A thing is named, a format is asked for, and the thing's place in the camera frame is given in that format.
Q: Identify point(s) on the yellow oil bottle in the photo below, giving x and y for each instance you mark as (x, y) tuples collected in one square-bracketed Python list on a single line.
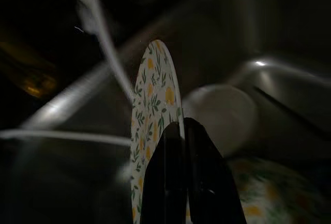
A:
[(28, 79)]

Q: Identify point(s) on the white bowl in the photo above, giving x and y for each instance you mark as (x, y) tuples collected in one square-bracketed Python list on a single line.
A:
[(222, 115)]

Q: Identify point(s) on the black chopstick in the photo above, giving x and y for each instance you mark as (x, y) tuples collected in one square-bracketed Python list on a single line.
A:
[(289, 110)]

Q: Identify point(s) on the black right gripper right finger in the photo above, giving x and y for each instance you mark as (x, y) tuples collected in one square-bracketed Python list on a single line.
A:
[(212, 182)]

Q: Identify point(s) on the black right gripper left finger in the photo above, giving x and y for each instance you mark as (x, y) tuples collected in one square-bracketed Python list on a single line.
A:
[(160, 177)]

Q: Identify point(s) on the floral print round plate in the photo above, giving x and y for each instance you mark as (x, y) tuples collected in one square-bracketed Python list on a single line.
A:
[(279, 195), (155, 89)]

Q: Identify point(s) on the stainless steel sink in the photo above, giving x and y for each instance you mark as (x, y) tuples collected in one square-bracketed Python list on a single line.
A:
[(271, 40)]

